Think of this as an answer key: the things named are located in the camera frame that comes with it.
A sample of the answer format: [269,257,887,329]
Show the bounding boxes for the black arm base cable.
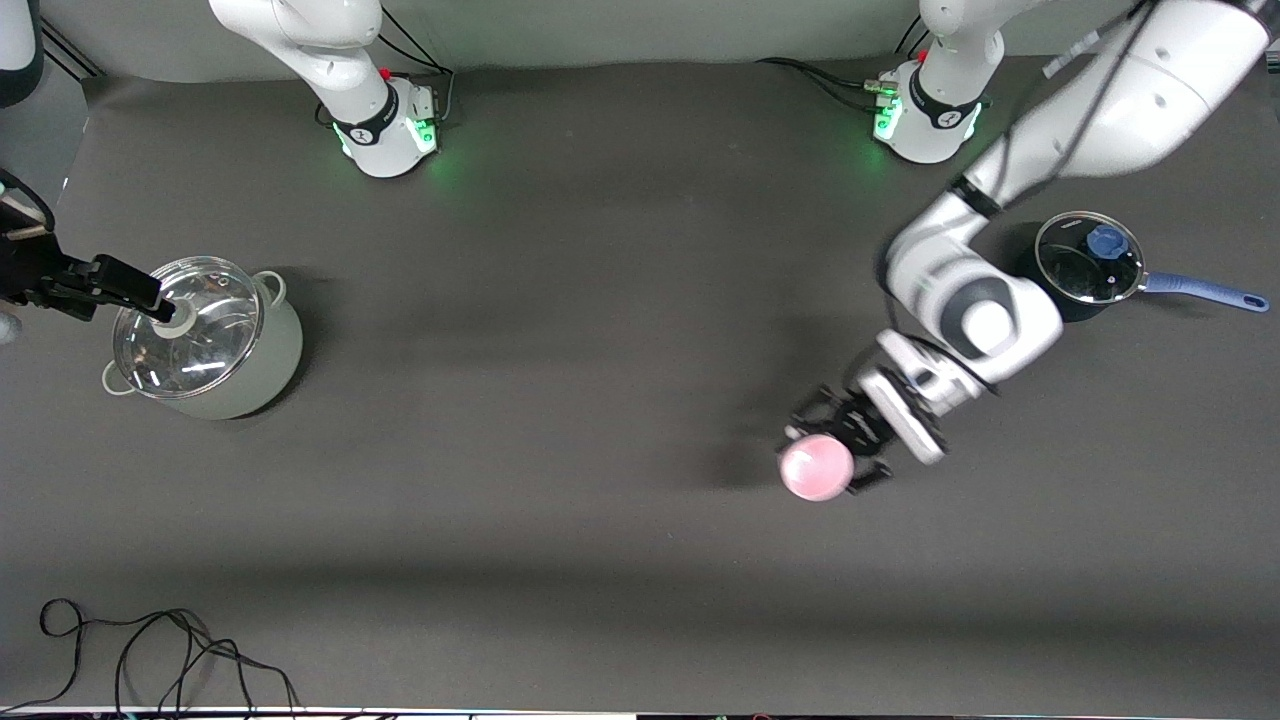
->
[378,5,458,129]
[755,57,893,113]

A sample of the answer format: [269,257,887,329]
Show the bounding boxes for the glass lid with blue knob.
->
[1035,210,1144,305]

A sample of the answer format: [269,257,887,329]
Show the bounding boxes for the grey-white stock pot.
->
[100,258,304,421]

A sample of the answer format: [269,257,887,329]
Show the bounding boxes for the dark grey table mat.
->
[0,40,1280,713]

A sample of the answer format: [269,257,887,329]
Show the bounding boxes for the black frame rail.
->
[40,20,103,81]

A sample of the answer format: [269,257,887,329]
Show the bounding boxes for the dark blue saucepan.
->
[1015,212,1271,323]

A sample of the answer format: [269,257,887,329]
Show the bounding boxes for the glass lid with grey knob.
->
[112,256,263,399]

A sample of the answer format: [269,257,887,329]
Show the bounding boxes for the thin black loose cable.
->
[0,598,301,714]

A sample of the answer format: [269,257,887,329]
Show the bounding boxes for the pink plastic cup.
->
[779,433,856,502]

